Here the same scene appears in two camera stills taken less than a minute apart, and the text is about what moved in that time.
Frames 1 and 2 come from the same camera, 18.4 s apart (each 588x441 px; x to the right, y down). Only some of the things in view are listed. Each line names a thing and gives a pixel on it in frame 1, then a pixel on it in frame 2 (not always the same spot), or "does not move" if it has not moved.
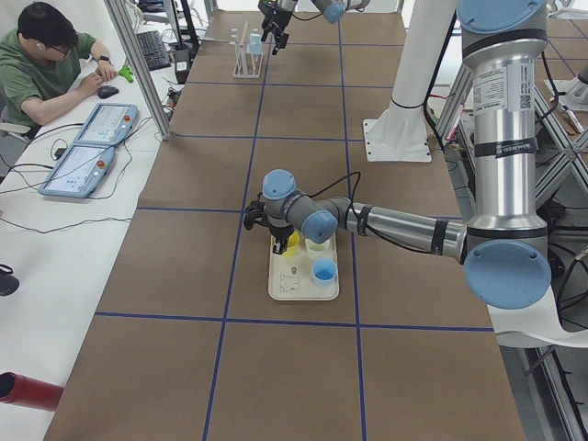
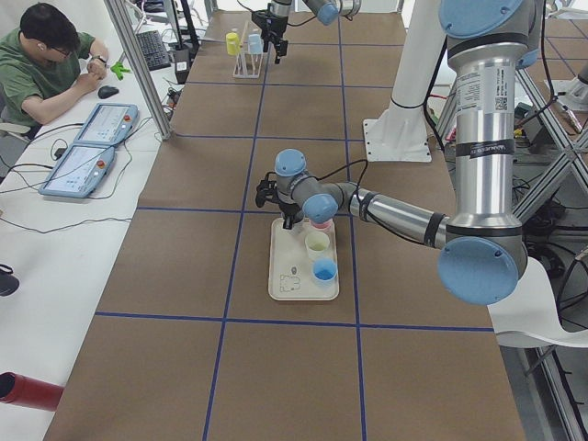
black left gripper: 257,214 to 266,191
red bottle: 29,392 does not move
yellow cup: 293,242 to 232,43
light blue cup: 254,43 does not move
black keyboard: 153,50 does not move
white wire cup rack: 249,51 does not move
